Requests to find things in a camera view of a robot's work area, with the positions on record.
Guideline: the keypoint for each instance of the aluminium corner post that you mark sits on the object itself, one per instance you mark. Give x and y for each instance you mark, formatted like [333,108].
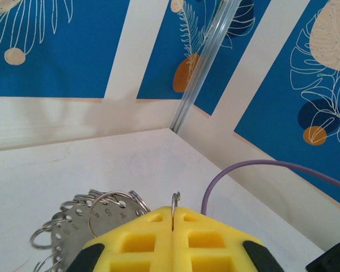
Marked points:
[207,65]

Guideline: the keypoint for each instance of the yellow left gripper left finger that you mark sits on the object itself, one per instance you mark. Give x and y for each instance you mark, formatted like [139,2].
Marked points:
[124,255]

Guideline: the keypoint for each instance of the metal key plate with rings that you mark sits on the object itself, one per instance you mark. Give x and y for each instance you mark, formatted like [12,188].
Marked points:
[73,224]

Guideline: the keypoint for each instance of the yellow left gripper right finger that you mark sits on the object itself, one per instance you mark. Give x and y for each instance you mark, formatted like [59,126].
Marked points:
[229,255]

